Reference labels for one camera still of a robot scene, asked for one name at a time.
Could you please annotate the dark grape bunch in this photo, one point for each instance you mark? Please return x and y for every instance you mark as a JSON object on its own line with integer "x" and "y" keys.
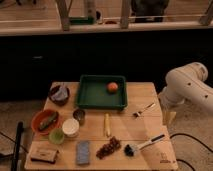
{"x": 107, "y": 149}

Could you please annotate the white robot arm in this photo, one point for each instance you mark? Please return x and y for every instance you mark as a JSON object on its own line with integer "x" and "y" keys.
{"x": 187, "y": 83}

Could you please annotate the green plastic tray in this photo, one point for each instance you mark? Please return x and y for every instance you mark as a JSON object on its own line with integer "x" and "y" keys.
{"x": 92, "y": 92}

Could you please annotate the orange fruit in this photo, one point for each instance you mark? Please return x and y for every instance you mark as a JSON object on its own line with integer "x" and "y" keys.
{"x": 112, "y": 87}

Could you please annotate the small metal cup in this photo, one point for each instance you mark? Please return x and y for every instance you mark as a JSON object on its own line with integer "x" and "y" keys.
{"x": 79, "y": 115}

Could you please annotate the silver fork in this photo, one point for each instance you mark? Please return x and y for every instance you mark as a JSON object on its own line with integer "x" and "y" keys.
{"x": 139, "y": 113}

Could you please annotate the dark bowl with cloth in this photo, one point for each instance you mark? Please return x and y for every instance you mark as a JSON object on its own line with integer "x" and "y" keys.
{"x": 59, "y": 95}

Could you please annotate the white lidded cup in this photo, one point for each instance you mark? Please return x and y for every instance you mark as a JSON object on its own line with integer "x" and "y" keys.
{"x": 70, "y": 127}

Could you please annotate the blue sponge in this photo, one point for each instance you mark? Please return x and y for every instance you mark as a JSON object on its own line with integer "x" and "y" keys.
{"x": 83, "y": 153}

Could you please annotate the black dish brush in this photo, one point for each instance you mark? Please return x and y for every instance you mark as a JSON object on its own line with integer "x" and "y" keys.
{"x": 131, "y": 149}

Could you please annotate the green cucumber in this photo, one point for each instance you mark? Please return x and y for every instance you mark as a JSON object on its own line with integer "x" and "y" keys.
{"x": 44, "y": 124}

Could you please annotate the green small cup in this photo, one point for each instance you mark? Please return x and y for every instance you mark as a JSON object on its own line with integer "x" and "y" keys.
{"x": 56, "y": 136}

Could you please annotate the orange bowl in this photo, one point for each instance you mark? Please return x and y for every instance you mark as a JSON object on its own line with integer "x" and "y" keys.
{"x": 41, "y": 116}

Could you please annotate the brown wooden block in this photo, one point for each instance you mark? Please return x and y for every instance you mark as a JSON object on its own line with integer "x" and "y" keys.
{"x": 44, "y": 155}

